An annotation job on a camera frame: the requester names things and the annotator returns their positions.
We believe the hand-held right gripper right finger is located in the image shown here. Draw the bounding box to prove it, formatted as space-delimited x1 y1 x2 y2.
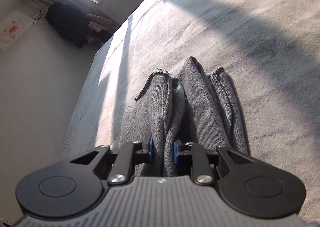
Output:
173 139 261 185

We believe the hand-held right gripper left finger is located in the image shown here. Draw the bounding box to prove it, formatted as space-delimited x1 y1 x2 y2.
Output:
62 133 154 185

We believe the grey patterned knit sweater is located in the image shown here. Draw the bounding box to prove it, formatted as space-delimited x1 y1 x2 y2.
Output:
119 56 250 177

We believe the bed with grey sheet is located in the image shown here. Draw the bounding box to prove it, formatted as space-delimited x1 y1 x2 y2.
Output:
61 0 320 227

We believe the pink hanging clothing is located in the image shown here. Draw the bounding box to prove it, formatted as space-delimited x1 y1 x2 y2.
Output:
86 13 113 44

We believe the dark hanging coat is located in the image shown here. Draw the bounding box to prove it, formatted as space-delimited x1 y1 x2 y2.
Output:
45 2 92 48

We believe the white wall poster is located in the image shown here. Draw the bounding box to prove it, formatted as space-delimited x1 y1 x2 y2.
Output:
0 10 34 51

